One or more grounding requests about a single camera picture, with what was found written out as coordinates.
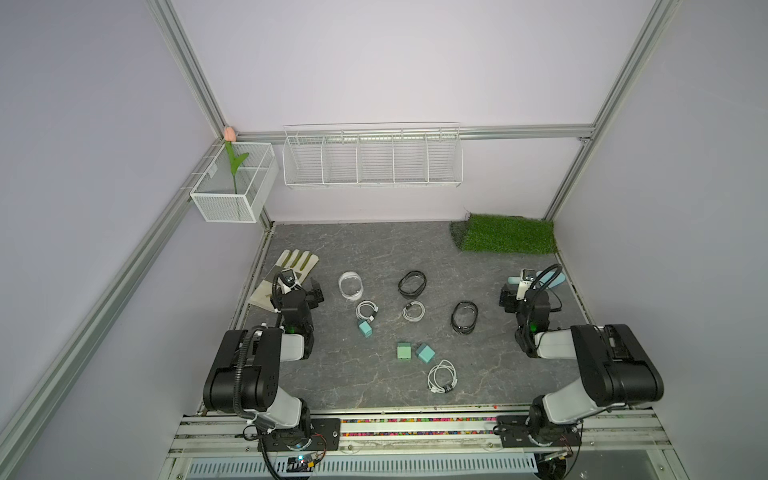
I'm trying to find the clear round pouch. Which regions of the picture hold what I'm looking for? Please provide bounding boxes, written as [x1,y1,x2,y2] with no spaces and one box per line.
[338,271,364,302]

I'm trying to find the teal charger cube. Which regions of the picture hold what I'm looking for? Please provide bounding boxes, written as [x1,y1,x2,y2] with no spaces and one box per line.
[358,321,373,338]
[416,343,436,364]

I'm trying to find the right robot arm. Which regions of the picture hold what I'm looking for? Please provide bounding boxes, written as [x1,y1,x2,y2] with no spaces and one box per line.
[499,284,664,446]

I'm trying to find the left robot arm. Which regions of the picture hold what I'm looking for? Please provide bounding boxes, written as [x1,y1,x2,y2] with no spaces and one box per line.
[202,280,324,438]

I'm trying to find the beige work glove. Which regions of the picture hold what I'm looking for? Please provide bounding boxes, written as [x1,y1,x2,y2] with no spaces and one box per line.
[248,248,320,313]

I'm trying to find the teal garden trowel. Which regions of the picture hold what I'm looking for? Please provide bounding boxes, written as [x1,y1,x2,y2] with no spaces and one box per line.
[506,265,566,290]

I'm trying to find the green artificial grass mat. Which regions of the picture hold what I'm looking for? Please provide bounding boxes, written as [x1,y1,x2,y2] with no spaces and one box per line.
[449,214,558,255]

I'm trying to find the green charger cube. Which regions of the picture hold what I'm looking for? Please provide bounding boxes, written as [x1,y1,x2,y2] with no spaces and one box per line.
[396,342,412,360]

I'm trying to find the white mesh box basket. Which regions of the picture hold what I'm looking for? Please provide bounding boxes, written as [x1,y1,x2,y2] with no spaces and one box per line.
[190,141,279,223]

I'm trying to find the artificial pink tulip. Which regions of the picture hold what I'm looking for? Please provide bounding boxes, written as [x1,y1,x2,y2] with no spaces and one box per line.
[223,126,249,194]

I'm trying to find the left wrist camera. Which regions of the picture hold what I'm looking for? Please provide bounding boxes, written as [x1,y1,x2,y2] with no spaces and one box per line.
[277,268,298,294]

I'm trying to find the white coiled cable bottom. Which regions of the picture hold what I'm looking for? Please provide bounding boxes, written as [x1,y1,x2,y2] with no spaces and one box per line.
[427,359,458,395]

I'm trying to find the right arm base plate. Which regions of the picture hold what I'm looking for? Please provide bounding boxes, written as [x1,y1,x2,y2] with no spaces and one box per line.
[492,415,582,448]

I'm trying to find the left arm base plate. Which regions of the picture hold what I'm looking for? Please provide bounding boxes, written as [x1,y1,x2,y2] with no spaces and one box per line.
[265,416,341,452]

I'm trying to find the white wire shelf basket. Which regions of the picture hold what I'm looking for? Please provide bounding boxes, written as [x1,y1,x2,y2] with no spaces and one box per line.
[282,122,464,188]

